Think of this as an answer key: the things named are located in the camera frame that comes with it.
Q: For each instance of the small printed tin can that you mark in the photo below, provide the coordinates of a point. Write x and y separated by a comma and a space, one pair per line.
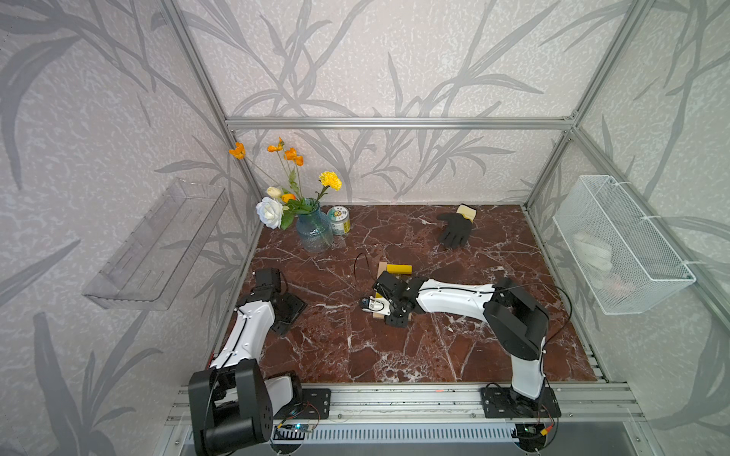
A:
339, 218

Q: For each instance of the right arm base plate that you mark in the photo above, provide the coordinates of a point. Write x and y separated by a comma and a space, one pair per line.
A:
504, 403

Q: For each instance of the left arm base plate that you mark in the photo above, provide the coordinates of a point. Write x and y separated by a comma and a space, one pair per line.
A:
313, 404

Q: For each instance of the black glove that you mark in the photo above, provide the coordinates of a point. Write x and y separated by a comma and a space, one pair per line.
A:
457, 230

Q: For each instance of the yellow block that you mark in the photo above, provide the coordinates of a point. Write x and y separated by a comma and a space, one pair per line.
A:
399, 269

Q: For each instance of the right circuit board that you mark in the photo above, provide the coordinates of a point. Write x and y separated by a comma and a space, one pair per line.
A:
532, 431

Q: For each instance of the left circuit board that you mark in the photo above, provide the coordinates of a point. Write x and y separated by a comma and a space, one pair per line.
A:
296, 427

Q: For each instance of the clear plastic wall shelf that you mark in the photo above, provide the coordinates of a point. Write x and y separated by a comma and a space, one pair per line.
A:
151, 266

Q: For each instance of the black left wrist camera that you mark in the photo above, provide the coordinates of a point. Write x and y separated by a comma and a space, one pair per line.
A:
267, 280

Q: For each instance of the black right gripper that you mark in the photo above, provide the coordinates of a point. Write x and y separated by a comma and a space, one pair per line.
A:
394, 322

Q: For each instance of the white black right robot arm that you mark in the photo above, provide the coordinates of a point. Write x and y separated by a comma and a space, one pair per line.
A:
519, 322

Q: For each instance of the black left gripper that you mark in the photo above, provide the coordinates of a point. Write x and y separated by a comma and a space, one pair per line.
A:
296, 305

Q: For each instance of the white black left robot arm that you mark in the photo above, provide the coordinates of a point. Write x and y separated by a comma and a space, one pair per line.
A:
232, 405

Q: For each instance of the artificial flower bouquet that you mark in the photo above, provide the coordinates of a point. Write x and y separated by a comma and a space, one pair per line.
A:
285, 201

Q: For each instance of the circuit board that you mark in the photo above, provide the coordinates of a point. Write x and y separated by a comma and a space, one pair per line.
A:
532, 431
296, 427

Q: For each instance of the white wire mesh basket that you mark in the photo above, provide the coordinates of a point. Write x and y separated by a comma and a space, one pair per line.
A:
627, 262

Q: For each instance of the blue glass vase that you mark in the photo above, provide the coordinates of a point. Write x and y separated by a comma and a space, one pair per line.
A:
315, 231

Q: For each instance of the aluminium front rail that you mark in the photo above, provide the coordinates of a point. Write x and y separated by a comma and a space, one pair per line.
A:
463, 403

